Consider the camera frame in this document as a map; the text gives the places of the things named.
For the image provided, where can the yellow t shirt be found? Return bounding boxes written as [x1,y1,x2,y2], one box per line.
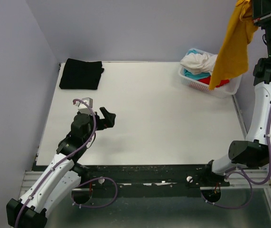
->
[209,0,258,90]

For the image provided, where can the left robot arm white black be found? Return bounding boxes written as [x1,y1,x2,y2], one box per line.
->
[6,107,116,228]

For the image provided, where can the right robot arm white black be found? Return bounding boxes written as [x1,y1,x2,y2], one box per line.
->
[202,0,271,186]

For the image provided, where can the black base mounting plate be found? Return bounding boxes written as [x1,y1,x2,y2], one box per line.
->
[72,164,229,199]

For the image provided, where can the folded black t shirt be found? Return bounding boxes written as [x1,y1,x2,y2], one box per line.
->
[59,58,104,90]

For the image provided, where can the white crumpled t shirt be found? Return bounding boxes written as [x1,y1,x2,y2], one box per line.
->
[180,50,218,75]

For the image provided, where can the red t shirt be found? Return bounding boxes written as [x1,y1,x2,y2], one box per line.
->
[198,76,230,88]

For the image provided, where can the white plastic laundry basket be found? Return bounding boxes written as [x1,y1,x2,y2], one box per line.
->
[178,48,242,98]

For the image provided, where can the light blue t shirt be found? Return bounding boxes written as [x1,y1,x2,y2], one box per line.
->
[183,68,212,81]

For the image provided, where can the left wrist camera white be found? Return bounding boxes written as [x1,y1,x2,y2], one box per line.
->
[75,97,93,115]

